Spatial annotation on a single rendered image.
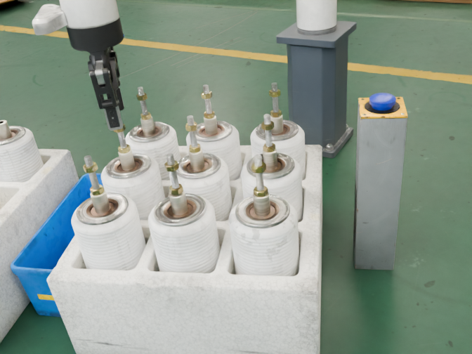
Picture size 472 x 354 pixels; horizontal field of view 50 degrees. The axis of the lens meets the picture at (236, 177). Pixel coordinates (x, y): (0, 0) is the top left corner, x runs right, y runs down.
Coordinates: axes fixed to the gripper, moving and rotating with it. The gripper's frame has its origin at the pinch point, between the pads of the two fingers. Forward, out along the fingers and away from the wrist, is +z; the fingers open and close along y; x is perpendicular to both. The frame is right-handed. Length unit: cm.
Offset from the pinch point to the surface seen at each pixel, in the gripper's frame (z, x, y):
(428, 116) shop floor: 35, -77, 44
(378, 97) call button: 2.1, -40.5, -5.3
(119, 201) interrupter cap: 9.7, 1.2, -10.4
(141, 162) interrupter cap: 9.8, -2.1, 0.2
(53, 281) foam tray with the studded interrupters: 17.4, 12.2, -16.5
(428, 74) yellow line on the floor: 35, -91, 71
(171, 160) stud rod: 1.5, -7.6, -15.3
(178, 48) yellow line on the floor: 35, -14, 136
